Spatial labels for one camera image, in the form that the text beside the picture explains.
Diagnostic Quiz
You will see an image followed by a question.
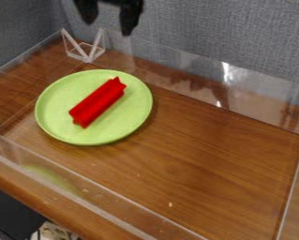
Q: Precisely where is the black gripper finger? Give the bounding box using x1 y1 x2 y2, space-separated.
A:
74 0 99 25
119 0 145 37

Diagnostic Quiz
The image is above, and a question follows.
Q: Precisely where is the red rectangular block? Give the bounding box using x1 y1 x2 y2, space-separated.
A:
70 77 127 128

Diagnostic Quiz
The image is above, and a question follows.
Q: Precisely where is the green round plate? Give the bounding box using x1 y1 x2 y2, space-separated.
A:
35 69 153 145

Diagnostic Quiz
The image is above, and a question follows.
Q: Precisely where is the clear acrylic corner bracket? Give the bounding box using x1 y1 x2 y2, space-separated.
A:
60 29 106 63

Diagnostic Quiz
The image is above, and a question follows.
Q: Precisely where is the clear acrylic enclosure wall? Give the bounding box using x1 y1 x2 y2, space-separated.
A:
0 31 299 240

